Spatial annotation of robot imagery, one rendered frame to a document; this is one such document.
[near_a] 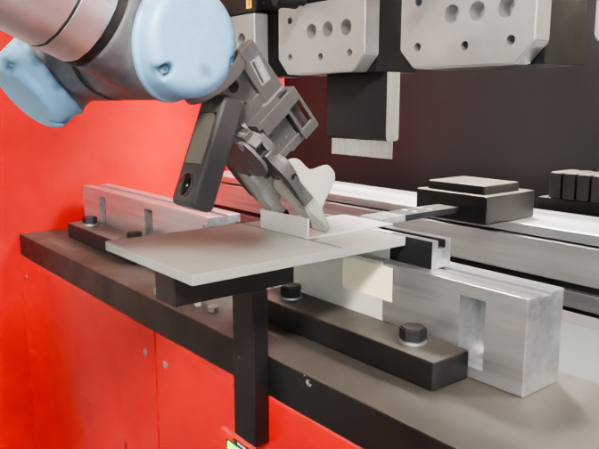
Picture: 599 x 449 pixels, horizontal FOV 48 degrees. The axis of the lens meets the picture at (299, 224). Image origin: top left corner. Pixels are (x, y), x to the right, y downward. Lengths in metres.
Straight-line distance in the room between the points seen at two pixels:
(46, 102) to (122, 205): 0.76
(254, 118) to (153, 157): 0.93
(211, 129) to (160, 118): 0.95
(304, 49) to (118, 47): 0.39
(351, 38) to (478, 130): 0.61
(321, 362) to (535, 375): 0.21
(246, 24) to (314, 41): 0.14
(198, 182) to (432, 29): 0.26
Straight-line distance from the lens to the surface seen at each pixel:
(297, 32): 0.82
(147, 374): 1.02
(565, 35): 0.65
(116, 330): 1.10
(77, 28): 0.44
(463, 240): 0.99
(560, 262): 0.91
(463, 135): 1.34
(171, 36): 0.45
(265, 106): 0.70
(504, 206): 0.94
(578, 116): 1.21
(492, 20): 0.63
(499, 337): 0.67
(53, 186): 1.52
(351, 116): 0.80
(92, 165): 1.54
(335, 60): 0.77
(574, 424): 0.64
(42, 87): 0.56
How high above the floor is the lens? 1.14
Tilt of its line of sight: 10 degrees down
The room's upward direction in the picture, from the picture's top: straight up
